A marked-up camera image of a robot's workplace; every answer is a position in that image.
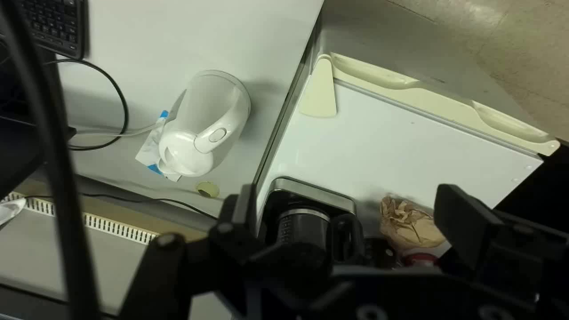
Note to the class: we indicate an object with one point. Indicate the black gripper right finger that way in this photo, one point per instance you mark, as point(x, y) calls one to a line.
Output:
point(503, 250)

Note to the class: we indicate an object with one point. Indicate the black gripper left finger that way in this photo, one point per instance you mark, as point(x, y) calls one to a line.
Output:
point(170, 268)

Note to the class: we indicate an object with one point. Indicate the black silver coffee machine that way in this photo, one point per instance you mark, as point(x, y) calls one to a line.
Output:
point(307, 225)

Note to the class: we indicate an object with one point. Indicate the small red silver can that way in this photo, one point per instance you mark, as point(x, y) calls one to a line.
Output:
point(418, 259)

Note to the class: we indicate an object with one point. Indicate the small yellowish round object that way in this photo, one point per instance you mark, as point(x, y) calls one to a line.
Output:
point(208, 189)

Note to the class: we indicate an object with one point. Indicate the brown paper bag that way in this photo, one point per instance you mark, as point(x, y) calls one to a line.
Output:
point(409, 223)

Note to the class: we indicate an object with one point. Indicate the white blue paper packet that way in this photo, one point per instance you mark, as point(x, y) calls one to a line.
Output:
point(147, 156)

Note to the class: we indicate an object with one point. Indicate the white electric kettle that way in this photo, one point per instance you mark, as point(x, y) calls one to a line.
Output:
point(206, 118)

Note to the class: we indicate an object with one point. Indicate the white mini fridge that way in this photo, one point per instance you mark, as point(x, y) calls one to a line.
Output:
point(384, 148)

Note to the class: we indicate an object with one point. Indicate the black monitor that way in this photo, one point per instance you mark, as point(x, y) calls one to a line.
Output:
point(18, 148)

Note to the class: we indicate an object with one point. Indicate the black computer keyboard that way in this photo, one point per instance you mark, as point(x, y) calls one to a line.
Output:
point(55, 24)

